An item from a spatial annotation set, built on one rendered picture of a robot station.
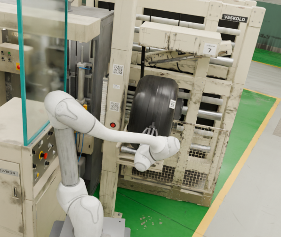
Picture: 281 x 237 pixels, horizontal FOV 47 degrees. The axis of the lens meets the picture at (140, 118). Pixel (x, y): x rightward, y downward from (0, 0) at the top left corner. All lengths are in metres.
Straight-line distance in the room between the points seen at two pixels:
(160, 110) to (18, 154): 0.94
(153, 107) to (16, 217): 1.11
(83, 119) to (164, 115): 0.82
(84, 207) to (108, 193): 1.11
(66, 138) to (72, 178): 0.26
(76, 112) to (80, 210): 0.57
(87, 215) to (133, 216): 1.51
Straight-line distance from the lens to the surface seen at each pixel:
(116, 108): 2.44
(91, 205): 1.80
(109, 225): 2.10
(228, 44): 2.63
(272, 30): 11.35
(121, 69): 2.32
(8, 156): 1.94
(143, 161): 1.84
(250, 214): 3.68
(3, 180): 2.06
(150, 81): 2.32
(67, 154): 1.78
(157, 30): 2.48
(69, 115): 1.50
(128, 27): 2.24
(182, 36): 2.47
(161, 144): 1.78
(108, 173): 2.76
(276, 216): 3.81
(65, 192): 1.91
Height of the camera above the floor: 2.26
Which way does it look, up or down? 27 degrees down
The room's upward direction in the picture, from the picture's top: 8 degrees clockwise
